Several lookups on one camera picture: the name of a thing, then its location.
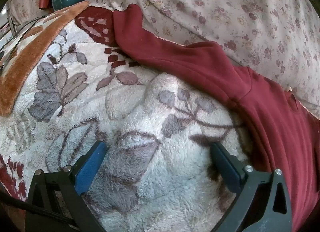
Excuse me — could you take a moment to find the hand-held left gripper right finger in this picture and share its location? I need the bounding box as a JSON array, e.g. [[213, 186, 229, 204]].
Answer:
[[209, 142, 293, 232]]

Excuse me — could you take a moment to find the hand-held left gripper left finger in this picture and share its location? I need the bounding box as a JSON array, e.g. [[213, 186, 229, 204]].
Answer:
[[25, 140, 108, 232]]

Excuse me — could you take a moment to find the maroon sweater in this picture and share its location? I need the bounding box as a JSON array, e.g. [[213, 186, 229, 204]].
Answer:
[[113, 4, 320, 232]]

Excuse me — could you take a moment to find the floral fleece blanket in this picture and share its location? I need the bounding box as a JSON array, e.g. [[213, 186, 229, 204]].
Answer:
[[0, 0, 253, 232]]

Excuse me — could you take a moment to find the floral print quilt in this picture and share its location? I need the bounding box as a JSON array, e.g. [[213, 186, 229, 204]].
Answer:
[[86, 0, 320, 120]]

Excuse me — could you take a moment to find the thick black cable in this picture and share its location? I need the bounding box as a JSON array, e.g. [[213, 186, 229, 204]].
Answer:
[[0, 189, 75, 225]]

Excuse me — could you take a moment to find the thin black cable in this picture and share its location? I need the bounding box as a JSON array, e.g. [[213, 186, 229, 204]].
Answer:
[[0, 14, 48, 55]]

